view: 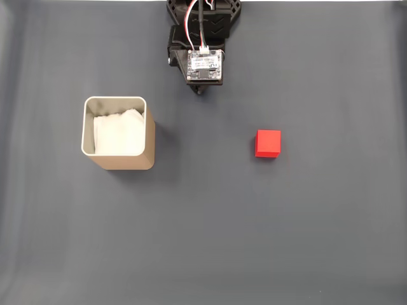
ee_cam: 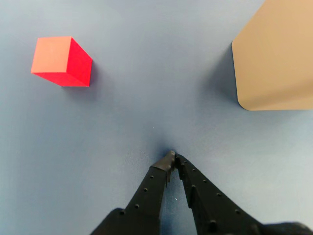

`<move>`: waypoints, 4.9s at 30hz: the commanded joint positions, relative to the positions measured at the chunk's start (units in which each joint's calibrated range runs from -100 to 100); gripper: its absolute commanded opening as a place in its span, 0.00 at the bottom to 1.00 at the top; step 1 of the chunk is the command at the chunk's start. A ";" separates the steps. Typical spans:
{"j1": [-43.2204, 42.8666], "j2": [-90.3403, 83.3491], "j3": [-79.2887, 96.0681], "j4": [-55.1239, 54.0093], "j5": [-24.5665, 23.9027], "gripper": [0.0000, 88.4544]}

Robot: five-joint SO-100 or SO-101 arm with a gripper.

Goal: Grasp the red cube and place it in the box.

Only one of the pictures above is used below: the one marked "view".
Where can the red cube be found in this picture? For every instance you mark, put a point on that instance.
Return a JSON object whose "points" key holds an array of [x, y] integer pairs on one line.
{"points": [[267, 143]]}

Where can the beige square box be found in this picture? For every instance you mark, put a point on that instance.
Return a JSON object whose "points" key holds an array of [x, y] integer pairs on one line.
{"points": [[127, 161]]}

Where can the white tissue paper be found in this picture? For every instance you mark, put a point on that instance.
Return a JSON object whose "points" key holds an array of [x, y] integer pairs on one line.
{"points": [[119, 133]]}

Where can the camera circuit board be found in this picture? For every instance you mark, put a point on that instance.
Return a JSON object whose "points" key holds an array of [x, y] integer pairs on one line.
{"points": [[205, 65]]}

